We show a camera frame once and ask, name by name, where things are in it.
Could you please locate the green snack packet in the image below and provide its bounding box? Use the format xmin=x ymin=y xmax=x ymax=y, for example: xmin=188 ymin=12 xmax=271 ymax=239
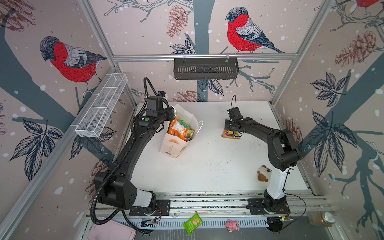
xmin=183 ymin=213 xmax=204 ymax=236

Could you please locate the pink pig toy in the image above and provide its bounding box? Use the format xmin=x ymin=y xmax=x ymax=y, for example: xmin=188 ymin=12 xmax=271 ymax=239
xmin=225 ymin=220 xmax=240 ymax=233

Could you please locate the white wire mesh basket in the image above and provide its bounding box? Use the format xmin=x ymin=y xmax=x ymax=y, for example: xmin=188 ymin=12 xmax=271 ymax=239
xmin=75 ymin=73 xmax=128 ymax=138

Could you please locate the aluminium rail frame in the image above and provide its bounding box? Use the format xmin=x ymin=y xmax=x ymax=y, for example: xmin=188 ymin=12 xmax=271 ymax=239
xmin=82 ymin=190 xmax=334 ymax=232

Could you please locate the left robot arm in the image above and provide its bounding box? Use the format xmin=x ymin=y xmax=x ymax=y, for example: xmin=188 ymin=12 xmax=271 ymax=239
xmin=90 ymin=96 xmax=176 ymax=224

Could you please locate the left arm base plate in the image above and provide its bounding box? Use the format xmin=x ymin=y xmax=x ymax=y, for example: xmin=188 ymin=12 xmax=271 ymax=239
xmin=129 ymin=200 xmax=171 ymax=217

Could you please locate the glass jar with lid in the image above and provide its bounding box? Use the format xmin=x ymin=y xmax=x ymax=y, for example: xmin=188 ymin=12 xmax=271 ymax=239
xmin=308 ymin=212 xmax=335 ymax=227

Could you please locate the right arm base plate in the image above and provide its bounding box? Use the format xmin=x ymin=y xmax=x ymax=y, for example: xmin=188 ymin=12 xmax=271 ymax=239
xmin=247 ymin=196 xmax=291 ymax=215

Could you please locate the black hanging metal shelf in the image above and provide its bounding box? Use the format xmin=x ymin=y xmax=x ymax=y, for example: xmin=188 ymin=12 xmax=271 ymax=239
xmin=174 ymin=58 xmax=239 ymax=80

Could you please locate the beige paper bag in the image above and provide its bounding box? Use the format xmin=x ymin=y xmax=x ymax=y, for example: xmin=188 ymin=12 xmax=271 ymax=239
xmin=160 ymin=104 xmax=204 ymax=159

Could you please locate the pink tray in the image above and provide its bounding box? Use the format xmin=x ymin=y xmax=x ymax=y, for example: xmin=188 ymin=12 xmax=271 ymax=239
xmin=87 ymin=220 xmax=137 ymax=240

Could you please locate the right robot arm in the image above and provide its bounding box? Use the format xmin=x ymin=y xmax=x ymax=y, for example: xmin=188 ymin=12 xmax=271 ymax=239
xmin=225 ymin=107 xmax=301 ymax=214

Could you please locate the orange Fox's candy bag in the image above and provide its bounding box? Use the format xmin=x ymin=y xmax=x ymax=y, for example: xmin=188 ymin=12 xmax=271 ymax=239
xmin=221 ymin=130 xmax=242 ymax=139

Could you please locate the aluminium horizontal frame bar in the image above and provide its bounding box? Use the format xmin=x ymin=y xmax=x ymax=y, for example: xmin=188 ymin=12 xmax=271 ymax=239
xmin=113 ymin=53 xmax=298 ymax=63

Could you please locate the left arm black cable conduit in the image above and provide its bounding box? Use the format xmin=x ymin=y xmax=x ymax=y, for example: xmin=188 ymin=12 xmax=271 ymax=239
xmin=89 ymin=76 xmax=164 ymax=235

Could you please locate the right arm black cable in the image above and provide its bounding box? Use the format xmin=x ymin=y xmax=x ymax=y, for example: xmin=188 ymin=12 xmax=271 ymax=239
xmin=269 ymin=167 xmax=307 ymax=233

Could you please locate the brown white plush toy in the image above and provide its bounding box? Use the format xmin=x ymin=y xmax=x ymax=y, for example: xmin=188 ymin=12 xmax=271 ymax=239
xmin=257 ymin=165 xmax=272 ymax=183

